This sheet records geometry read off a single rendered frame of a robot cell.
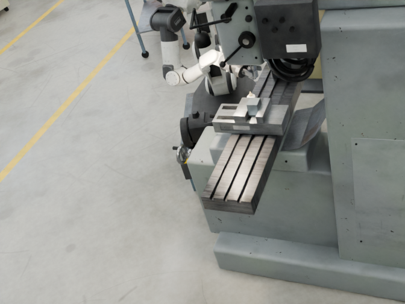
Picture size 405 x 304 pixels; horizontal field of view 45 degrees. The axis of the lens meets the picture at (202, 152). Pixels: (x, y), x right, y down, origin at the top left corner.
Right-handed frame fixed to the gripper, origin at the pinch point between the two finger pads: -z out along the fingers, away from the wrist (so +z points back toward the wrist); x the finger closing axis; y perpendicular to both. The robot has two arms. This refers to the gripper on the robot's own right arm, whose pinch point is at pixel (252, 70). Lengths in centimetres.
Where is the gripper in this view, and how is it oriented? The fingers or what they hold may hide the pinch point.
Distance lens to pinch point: 233.3
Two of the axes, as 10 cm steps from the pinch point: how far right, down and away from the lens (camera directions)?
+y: 2.3, 7.4, 6.3
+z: -6.7, -3.5, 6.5
